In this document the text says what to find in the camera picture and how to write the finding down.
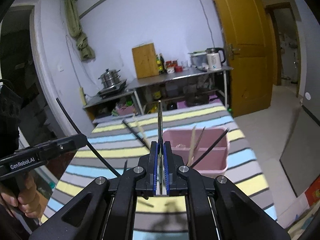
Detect black induction cooker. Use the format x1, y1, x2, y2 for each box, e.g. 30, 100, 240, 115
97, 80, 127, 98

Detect pink utensil holder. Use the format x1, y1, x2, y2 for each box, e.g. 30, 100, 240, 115
163, 127, 229, 178

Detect wooden chopstick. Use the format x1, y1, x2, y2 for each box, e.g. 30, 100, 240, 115
132, 115, 151, 147
187, 126, 196, 166

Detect wooden cutting board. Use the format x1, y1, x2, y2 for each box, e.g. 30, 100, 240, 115
132, 43, 159, 79

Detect metal kitchen shelf table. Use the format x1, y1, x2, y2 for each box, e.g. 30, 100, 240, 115
83, 66, 232, 120

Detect green hanging cloth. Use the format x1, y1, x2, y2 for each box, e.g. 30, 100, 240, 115
65, 0, 95, 61

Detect pink basket on shelf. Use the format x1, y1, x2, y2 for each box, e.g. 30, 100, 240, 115
116, 105, 137, 115

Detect dark sauce bottles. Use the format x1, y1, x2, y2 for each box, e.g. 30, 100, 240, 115
156, 55, 165, 74

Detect clear plastic container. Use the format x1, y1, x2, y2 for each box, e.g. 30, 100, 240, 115
189, 51, 208, 67

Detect metal chopstick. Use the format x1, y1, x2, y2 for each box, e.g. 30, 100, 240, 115
157, 100, 163, 195

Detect red lidded jars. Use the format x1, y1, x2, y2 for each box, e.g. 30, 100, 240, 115
165, 61, 183, 74

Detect black chopstick in holder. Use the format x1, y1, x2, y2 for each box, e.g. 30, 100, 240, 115
190, 128, 229, 168

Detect person's left hand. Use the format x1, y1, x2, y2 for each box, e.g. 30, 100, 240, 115
1, 174, 48, 219

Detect yellow wooden door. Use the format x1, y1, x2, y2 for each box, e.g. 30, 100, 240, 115
214, 0, 273, 116

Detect long black chopstick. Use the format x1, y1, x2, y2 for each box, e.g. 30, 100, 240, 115
55, 98, 120, 177

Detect striped tablecloth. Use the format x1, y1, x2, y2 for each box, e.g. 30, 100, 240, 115
41, 103, 277, 239

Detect stainless steel steamer pot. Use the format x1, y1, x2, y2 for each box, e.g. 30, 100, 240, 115
99, 69, 121, 88

